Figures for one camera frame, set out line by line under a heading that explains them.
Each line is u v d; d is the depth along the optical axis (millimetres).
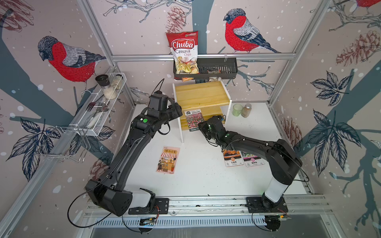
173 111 647
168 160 901
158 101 513
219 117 817
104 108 704
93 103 717
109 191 377
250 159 895
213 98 779
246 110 1063
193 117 904
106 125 923
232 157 905
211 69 1070
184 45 815
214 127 684
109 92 778
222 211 728
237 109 1102
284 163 469
